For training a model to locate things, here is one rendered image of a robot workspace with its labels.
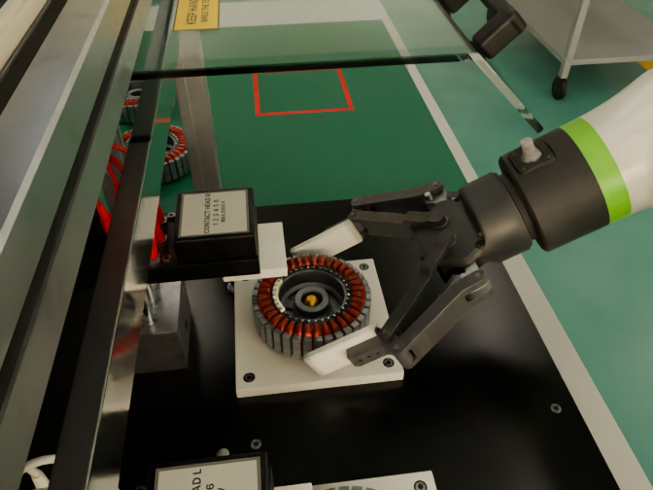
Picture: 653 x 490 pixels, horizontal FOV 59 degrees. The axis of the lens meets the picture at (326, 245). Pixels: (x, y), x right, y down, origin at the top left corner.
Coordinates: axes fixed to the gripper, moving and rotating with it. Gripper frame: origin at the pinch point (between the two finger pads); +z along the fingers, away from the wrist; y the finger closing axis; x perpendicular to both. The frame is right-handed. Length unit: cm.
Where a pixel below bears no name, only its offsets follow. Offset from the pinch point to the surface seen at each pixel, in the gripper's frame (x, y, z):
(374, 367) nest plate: 4.1, 6.6, -3.1
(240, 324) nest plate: -1.5, -0.2, 7.3
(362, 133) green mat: 10.4, -38.5, -7.9
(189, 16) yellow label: -26.7, -3.4, -5.7
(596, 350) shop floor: 108, -47, -30
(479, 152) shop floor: 109, -142, -31
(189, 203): -15.0, -1.6, 3.1
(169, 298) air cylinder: -8.1, -0.4, 10.6
